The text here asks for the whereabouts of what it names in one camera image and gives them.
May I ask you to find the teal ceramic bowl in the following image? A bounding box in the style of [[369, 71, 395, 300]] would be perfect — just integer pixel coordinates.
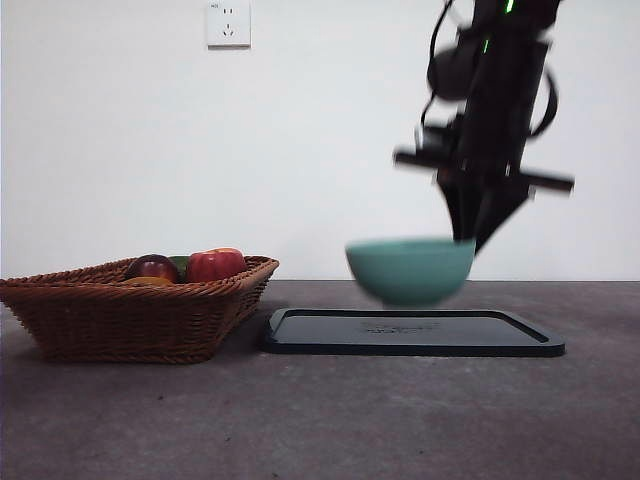
[[344, 237, 477, 309]]

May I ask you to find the brown wicker basket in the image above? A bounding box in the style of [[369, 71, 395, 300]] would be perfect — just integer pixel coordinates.
[[0, 255, 280, 365]]

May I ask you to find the dark rectangular tray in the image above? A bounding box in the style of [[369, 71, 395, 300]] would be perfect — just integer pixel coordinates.
[[263, 307, 566, 357]]

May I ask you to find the white wall socket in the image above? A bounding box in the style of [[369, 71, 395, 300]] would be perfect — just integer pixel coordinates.
[[207, 1, 252, 50]]

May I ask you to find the black cable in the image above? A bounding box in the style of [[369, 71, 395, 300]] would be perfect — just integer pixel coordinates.
[[416, 0, 454, 151], [527, 29, 560, 140]]

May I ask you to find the dark red apple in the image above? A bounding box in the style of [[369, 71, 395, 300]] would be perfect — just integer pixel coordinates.
[[123, 253, 180, 285]]

